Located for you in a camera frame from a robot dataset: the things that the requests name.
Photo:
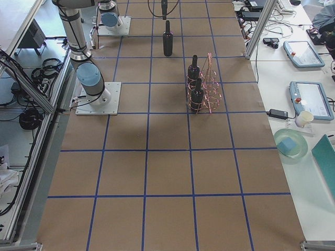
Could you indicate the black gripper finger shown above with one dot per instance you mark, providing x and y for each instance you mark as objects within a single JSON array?
[{"x": 164, "y": 7}]

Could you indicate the dark wine bottle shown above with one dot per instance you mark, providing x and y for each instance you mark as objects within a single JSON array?
[
  {"x": 167, "y": 40},
  {"x": 193, "y": 72}
]

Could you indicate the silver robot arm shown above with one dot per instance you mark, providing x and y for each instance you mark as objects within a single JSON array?
[
  {"x": 86, "y": 70},
  {"x": 110, "y": 7}
]

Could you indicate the dark wine bottle in basket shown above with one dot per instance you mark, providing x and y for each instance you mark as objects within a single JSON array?
[{"x": 193, "y": 72}]

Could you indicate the far teach pendant tablet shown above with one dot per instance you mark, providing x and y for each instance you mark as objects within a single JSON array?
[{"x": 302, "y": 54}]

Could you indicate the teach pendant tablet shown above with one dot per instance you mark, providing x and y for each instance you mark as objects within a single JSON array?
[
  {"x": 302, "y": 54},
  {"x": 311, "y": 97}
]

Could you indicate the black power brick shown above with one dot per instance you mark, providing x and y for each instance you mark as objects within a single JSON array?
[{"x": 274, "y": 113}]

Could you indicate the near teach pendant tablet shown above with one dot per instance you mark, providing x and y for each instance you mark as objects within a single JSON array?
[{"x": 311, "y": 97}]

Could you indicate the white paper cup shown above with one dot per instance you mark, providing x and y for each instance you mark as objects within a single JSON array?
[{"x": 304, "y": 118}]

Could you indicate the blue foam cube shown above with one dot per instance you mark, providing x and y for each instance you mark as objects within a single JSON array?
[{"x": 286, "y": 145}]

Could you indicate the green glass plate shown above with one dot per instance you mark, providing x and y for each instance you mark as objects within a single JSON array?
[{"x": 302, "y": 147}]

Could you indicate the teal box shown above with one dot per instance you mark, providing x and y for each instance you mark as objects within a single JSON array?
[{"x": 323, "y": 153}]

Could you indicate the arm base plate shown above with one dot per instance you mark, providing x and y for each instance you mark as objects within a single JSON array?
[
  {"x": 106, "y": 103},
  {"x": 114, "y": 26}
]

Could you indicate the copper wire wine basket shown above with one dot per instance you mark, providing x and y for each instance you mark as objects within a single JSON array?
[{"x": 212, "y": 97}]

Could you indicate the aluminium frame post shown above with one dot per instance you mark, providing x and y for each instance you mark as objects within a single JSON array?
[{"x": 264, "y": 17}]

